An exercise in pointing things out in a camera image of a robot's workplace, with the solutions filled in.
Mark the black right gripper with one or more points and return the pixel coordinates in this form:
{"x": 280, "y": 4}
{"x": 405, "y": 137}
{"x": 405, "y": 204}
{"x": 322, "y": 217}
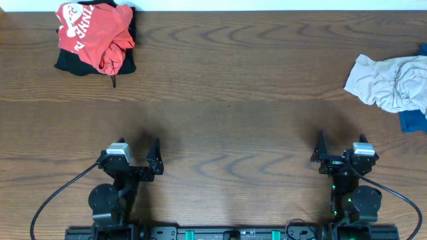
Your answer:
{"x": 321, "y": 154}

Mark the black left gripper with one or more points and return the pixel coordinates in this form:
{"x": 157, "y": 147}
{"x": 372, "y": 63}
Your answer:
{"x": 155, "y": 164}

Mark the orange red t-shirt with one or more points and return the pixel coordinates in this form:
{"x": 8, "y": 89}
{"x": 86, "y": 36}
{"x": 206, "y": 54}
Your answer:
{"x": 96, "y": 34}

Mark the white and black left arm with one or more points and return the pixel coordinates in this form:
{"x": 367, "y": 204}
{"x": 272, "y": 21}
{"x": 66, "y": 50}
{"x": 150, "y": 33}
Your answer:
{"x": 111, "y": 204}

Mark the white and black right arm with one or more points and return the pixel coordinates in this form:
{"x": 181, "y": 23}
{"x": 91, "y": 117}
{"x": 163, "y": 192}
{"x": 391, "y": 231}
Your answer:
{"x": 354, "y": 206}

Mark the blue cloth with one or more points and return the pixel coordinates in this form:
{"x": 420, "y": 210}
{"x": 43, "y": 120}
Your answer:
{"x": 413, "y": 120}

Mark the beige crumpled shirt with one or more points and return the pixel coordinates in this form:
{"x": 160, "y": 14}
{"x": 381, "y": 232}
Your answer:
{"x": 395, "y": 85}

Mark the folded black shirt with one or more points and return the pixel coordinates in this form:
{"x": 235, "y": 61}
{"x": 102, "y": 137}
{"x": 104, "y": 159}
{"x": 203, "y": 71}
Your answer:
{"x": 71, "y": 64}

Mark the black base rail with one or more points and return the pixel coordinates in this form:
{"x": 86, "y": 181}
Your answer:
{"x": 293, "y": 230}

